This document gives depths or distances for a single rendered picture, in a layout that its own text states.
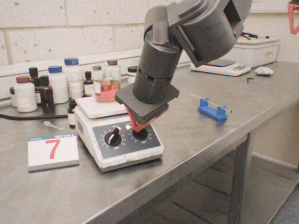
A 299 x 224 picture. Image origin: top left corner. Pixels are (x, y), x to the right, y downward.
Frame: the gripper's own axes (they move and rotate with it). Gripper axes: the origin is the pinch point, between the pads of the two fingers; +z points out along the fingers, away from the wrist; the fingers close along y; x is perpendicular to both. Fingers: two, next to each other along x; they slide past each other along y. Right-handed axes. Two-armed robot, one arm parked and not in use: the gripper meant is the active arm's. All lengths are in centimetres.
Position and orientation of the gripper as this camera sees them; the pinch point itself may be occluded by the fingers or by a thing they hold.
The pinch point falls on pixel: (138, 126)
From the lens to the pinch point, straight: 52.9
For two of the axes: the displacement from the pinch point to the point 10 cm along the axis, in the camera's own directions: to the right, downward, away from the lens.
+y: -6.7, 4.3, -6.1
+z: -2.3, 6.6, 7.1
